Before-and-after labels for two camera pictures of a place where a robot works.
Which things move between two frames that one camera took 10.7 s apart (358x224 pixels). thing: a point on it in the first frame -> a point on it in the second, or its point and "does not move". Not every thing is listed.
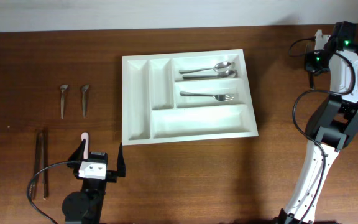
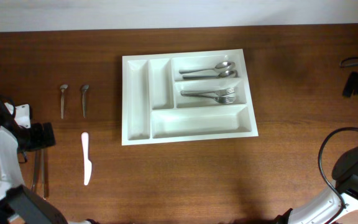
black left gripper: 112,175 -> 41,141
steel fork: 311,73 -> 219,93
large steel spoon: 232,73 does not move
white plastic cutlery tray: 186,97 does not move
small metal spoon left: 63,87 does not move
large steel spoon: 222,66 does not move
